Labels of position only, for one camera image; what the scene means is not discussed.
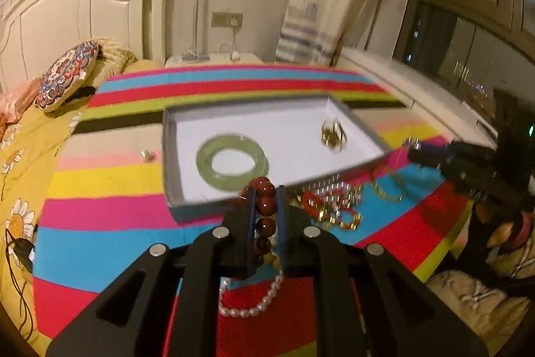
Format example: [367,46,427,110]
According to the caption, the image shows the black device with cable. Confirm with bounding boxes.
[4,238,36,337]

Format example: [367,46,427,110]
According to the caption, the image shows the white window ledge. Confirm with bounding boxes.
[334,48,498,149]

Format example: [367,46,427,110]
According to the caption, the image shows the gold brooch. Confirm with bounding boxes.
[320,118,348,153]

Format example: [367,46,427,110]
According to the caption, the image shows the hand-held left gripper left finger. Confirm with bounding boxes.
[46,185,256,357]

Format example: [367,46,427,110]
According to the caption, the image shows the white nightstand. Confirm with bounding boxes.
[165,52,264,69]

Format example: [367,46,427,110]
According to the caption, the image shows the gold bead bracelet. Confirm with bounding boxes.
[311,210,364,232]

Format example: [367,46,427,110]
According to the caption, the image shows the thin gold chain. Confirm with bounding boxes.
[370,165,406,204]

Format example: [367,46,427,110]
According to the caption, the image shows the green jade bangle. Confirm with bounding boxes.
[196,133,268,186]

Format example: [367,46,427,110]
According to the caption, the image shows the beige ruffled pillow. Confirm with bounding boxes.
[98,38,138,73]

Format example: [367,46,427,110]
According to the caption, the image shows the white wooden headboard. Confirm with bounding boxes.
[0,0,168,90]

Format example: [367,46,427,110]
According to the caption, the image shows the red cord bracelet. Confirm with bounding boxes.
[299,192,360,215]

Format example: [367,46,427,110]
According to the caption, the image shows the yellow daisy quilt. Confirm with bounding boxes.
[0,60,97,341]

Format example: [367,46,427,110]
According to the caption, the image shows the pink satin bedding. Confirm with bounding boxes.
[0,77,42,136]

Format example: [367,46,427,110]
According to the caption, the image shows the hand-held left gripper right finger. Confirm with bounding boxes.
[276,186,490,357]

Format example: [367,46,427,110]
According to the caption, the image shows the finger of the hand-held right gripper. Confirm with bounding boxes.
[418,142,460,156]
[407,150,464,179]

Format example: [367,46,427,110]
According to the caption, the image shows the white slim stand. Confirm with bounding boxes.
[182,0,210,63]

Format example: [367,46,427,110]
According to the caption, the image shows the dark red bead bracelet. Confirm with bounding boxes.
[238,176,279,270]

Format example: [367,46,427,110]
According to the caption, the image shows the person's right hand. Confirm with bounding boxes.
[470,200,519,257]

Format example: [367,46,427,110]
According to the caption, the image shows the grey jewelry box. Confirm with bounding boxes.
[161,94,394,221]

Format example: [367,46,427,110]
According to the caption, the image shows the dark window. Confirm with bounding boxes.
[368,0,535,140]

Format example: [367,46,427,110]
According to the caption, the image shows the round embroidered pillow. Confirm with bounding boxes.
[35,41,101,113]

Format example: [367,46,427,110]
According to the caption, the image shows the wall socket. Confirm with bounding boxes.
[211,12,243,28]

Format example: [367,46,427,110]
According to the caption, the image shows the rainbow striped cloth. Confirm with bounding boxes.
[31,63,477,357]

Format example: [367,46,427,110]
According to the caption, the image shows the white pearl strand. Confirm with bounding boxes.
[217,271,285,318]

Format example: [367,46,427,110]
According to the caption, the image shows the silver bead bracelet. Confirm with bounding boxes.
[309,179,364,203]

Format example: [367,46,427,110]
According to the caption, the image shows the beige plaid plush clothing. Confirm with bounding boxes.
[426,248,535,357]

